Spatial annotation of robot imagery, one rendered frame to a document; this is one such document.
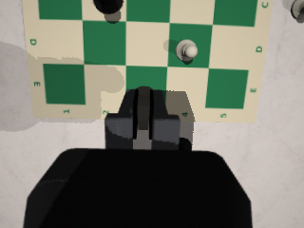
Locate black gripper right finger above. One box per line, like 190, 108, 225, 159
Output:
149, 89, 181, 150

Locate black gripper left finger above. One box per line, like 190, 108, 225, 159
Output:
104, 89, 139, 149

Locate green and cream chessboard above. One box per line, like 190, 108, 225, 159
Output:
22, 0, 274, 124

